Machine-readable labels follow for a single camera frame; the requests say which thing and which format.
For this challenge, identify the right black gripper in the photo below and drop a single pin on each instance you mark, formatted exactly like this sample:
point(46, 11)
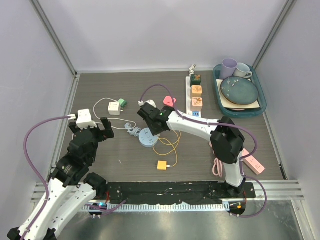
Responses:
point(154, 132)

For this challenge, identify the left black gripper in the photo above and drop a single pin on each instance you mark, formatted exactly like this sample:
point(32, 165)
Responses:
point(108, 132)

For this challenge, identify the pink cube socket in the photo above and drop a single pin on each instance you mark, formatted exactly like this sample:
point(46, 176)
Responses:
point(196, 104)

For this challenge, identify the orange cube socket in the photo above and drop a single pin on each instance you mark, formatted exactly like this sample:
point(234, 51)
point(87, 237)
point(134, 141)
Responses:
point(196, 91)

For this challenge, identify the dark green cube socket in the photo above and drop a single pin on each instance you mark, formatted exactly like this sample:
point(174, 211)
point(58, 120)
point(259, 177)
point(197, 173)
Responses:
point(195, 80)

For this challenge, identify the white multicolour power strip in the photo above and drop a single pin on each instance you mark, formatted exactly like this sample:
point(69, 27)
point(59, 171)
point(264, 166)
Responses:
point(188, 93)

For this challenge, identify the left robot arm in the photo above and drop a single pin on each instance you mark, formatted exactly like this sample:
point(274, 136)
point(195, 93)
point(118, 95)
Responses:
point(70, 185)

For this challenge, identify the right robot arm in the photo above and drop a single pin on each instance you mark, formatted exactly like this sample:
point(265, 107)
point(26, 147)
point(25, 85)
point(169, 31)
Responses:
point(226, 140)

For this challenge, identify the green plug adapter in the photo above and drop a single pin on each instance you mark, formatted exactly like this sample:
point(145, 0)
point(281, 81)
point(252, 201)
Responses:
point(123, 103)

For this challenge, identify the round light blue socket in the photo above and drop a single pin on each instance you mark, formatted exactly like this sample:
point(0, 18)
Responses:
point(145, 137)

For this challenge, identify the red pink flat charger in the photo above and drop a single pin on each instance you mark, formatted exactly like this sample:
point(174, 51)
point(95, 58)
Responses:
point(169, 101)

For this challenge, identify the white cube socket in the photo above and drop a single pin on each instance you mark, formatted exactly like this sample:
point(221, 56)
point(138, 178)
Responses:
point(114, 108)

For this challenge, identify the yellow charger block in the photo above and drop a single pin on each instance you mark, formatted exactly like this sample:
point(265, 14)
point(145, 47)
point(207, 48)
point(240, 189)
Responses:
point(162, 165)

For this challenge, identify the pink round plate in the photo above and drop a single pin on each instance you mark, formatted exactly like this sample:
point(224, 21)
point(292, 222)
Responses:
point(237, 109)

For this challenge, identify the dark blue plate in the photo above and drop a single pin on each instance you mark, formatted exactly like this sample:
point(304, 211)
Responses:
point(238, 90)

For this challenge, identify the purple cup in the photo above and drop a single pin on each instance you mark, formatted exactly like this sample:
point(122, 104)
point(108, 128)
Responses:
point(228, 68)

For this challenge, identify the grey blue mug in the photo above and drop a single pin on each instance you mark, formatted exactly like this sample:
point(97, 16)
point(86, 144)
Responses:
point(242, 70)

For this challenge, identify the cream square plate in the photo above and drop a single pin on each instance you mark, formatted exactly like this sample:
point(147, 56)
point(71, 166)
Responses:
point(229, 105)

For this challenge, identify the pink power strip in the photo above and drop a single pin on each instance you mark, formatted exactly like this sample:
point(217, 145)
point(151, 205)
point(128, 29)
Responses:
point(254, 164)

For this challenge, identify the teal plastic tray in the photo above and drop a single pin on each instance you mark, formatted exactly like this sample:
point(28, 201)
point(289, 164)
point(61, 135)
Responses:
point(249, 113)

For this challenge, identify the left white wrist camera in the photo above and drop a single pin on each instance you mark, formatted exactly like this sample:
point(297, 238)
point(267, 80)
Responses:
point(83, 119)

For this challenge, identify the black mounting base plate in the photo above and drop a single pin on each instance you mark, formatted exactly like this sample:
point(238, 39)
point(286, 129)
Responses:
point(175, 192)

